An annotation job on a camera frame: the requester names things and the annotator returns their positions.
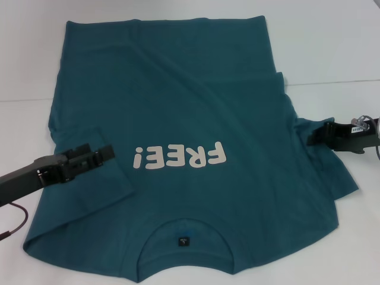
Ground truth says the dark red left gripper cable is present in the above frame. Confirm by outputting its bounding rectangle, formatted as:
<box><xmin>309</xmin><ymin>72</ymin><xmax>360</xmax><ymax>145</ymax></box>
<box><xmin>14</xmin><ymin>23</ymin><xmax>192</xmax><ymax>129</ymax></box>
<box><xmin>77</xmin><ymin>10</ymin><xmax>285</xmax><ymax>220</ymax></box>
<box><xmin>0</xmin><ymin>202</ymin><xmax>30</xmax><ymax>241</ymax></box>

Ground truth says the silver metal cable connector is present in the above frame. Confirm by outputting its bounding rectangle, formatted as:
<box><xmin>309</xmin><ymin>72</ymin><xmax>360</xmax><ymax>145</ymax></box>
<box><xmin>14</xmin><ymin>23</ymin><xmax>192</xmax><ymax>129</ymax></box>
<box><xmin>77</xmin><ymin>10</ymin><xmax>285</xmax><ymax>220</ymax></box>
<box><xmin>350</xmin><ymin>115</ymin><xmax>371</xmax><ymax>131</ymax></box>

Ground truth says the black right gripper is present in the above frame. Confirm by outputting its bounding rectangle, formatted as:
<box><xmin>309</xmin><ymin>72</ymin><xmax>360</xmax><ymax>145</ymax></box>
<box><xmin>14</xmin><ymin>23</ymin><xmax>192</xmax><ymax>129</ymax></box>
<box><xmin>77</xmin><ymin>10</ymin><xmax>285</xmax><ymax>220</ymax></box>
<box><xmin>306</xmin><ymin>118</ymin><xmax>380</xmax><ymax>154</ymax></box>

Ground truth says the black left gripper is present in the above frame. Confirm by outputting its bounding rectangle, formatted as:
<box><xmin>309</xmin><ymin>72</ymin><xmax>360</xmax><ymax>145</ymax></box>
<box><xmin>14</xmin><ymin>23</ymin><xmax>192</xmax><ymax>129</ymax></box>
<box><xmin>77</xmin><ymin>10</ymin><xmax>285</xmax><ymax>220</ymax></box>
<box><xmin>0</xmin><ymin>142</ymin><xmax>116</xmax><ymax>208</ymax></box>

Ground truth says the teal t-shirt with FREE print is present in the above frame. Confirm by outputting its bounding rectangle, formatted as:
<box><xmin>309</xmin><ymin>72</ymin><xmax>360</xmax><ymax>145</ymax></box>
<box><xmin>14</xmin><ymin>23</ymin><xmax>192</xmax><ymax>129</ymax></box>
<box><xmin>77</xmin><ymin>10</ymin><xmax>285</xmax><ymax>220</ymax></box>
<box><xmin>21</xmin><ymin>16</ymin><xmax>359</xmax><ymax>283</ymax></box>

